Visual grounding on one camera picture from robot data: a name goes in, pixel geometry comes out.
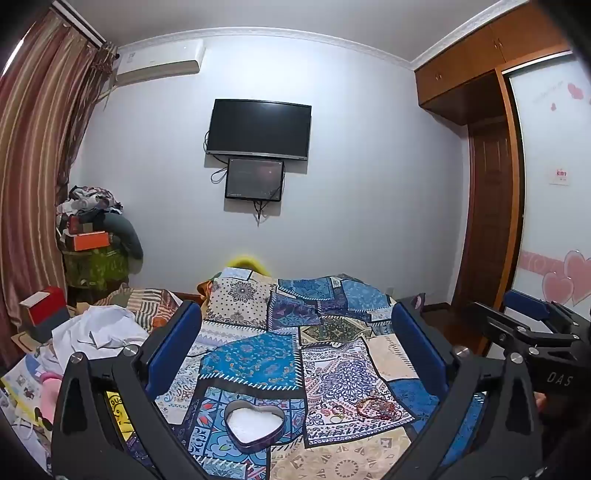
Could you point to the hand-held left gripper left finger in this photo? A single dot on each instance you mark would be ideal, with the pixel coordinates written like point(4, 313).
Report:
point(175, 341)

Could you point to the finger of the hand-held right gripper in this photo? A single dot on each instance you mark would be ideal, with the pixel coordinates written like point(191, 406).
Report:
point(526, 304)
point(496, 321)

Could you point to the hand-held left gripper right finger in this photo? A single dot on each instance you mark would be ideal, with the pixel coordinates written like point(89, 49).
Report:
point(418, 346)

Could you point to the heart-shaped tin box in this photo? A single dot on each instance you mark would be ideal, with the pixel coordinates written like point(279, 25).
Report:
point(254, 424)

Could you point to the small purple cloth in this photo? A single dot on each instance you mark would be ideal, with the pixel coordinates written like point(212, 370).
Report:
point(419, 301)

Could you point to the orange striped cloth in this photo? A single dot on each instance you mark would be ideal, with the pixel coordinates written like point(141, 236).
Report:
point(147, 304)

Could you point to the white cloth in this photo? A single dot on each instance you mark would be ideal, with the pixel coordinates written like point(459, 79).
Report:
point(99, 330)

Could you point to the brown wooden door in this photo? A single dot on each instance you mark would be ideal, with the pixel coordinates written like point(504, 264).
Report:
point(487, 221)

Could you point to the yellow pillow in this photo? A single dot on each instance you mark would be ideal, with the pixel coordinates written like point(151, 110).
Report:
point(244, 263)

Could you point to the blue patchwork blanket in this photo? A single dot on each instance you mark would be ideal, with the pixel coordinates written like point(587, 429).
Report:
point(286, 332)

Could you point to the grey cloth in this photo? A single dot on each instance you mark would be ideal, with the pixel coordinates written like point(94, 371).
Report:
point(129, 235)

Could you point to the orange box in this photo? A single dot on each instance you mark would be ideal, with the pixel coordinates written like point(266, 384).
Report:
point(90, 241)

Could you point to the red label sticker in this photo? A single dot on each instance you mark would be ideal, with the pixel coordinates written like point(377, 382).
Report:
point(559, 175)

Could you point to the pink cloth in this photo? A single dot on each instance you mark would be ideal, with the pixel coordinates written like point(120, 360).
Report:
point(50, 392)

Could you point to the red and white box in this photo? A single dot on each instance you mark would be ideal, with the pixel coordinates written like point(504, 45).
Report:
point(44, 307)

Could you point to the printed paper sheets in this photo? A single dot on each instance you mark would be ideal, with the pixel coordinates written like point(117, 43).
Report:
point(25, 387)

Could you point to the pile of clothes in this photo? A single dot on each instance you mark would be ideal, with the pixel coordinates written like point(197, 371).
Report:
point(90, 203)

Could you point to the small black monitor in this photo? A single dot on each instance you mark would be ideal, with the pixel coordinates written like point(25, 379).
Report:
point(254, 179)

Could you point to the brown striped curtain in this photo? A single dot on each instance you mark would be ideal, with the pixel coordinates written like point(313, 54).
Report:
point(37, 161)

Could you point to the wooden overhead cabinet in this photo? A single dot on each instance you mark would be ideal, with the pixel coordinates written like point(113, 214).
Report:
point(471, 64)

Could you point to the white air conditioner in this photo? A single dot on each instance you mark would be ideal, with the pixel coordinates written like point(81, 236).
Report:
point(157, 62)

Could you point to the black wall television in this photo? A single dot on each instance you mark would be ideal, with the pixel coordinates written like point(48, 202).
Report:
point(258, 129)

